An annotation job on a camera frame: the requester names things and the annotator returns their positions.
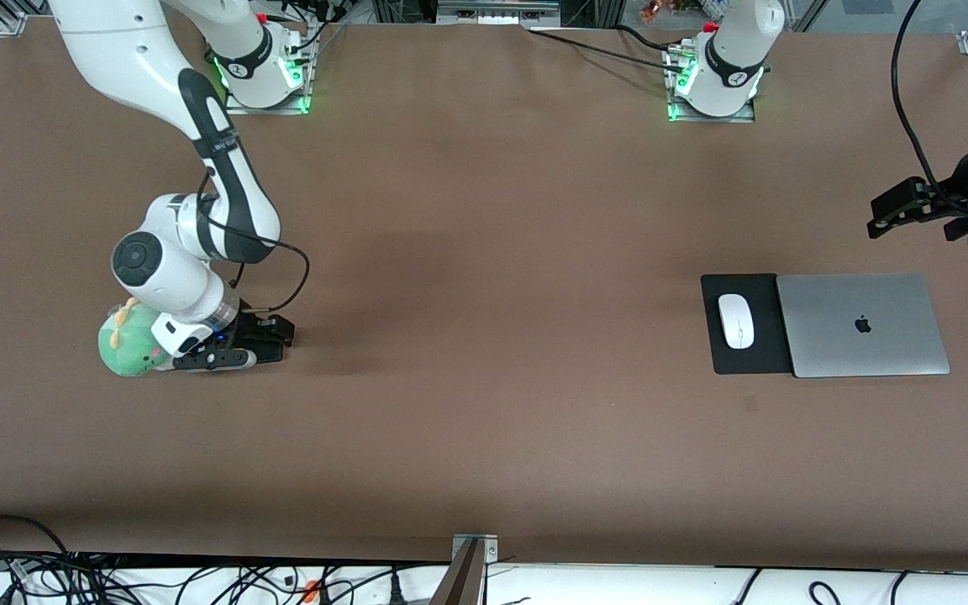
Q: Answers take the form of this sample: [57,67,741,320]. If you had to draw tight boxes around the metal table edge bracket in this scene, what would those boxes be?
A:
[450,534,500,605]

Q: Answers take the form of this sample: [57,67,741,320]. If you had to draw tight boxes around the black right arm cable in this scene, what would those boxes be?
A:
[197,168,312,318]

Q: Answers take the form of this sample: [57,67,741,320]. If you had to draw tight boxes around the black cable across table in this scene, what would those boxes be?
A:
[524,28,688,72]

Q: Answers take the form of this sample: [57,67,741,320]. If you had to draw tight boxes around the green dinosaur plush toy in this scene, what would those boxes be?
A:
[97,296,172,377]

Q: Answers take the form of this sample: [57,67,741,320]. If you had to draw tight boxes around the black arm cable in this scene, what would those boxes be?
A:
[891,0,968,211]
[197,168,312,318]

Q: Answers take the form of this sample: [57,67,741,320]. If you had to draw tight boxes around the silver laptop with apple logo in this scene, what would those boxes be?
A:
[776,271,951,379]

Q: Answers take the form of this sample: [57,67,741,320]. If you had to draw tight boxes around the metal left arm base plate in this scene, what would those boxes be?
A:
[666,92,758,124]

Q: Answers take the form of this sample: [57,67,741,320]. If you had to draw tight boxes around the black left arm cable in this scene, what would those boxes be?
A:
[891,0,968,211]

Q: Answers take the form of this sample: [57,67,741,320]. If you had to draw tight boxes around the white computer mouse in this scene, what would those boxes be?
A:
[718,293,755,350]

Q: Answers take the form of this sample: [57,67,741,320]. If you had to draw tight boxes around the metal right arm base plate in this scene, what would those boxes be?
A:
[224,82,311,116]

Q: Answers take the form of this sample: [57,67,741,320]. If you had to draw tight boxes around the black mouse pad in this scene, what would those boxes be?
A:
[700,273,794,376]

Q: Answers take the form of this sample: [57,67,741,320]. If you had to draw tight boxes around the metal rack device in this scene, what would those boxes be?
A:
[438,0,560,24]

